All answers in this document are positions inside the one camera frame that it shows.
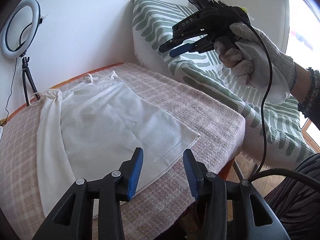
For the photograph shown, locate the white camisole top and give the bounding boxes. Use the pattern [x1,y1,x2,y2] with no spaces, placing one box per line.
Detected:
[36,72,200,215]

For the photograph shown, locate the right forearm dark sleeve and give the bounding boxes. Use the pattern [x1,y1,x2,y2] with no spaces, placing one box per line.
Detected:
[291,63,320,129]

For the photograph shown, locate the white gloved right hand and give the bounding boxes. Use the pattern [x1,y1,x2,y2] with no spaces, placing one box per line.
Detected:
[214,23,297,105]

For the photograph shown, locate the pink plaid bed cover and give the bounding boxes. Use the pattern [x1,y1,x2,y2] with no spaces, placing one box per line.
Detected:
[1,63,245,239]

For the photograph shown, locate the green white patterned throw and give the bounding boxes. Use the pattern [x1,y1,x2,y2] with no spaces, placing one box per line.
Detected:
[132,0,314,169]

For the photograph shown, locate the striped dark trousers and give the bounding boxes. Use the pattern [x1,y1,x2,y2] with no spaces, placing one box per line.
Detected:
[263,152,320,240]

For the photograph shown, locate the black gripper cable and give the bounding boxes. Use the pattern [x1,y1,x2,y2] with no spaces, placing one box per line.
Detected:
[220,0,320,183]

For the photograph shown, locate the black ring light cable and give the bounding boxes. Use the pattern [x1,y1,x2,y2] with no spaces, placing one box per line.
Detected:
[4,60,19,120]

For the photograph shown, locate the white ring light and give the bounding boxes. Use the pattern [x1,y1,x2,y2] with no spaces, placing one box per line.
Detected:
[1,0,41,59]

